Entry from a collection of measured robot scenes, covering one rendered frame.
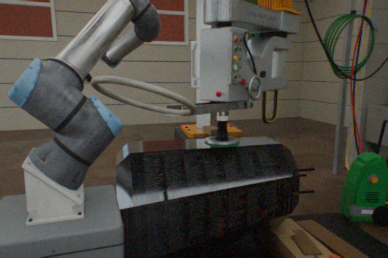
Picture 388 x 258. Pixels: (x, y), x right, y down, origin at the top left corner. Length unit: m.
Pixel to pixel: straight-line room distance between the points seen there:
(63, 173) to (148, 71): 7.24
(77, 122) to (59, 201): 0.25
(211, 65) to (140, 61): 6.34
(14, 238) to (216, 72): 1.35
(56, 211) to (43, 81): 0.40
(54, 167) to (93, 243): 0.26
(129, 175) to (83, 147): 0.89
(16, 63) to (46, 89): 7.19
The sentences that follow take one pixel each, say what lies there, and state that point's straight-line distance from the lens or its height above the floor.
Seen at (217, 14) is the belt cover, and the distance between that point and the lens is 2.01.
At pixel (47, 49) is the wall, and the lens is 8.24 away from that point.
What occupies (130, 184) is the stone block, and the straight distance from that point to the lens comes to 1.98.
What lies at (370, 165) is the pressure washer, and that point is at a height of 0.52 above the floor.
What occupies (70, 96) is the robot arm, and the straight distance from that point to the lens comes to 1.14.
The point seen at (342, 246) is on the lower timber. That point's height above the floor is 0.09.
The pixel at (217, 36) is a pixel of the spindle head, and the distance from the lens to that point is 2.02.
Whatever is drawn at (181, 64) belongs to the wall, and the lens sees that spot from 8.48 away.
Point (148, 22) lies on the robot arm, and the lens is 1.56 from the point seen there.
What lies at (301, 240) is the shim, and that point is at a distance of 2.46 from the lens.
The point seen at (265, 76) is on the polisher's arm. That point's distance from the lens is 2.38.
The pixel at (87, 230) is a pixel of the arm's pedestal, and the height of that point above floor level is 0.85.
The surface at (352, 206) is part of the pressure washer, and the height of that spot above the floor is 0.15.
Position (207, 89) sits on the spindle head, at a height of 1.20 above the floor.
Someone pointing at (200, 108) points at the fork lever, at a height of 1.11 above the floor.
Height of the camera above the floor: 1.32
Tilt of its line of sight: 10 degrees down
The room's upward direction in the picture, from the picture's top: straight up
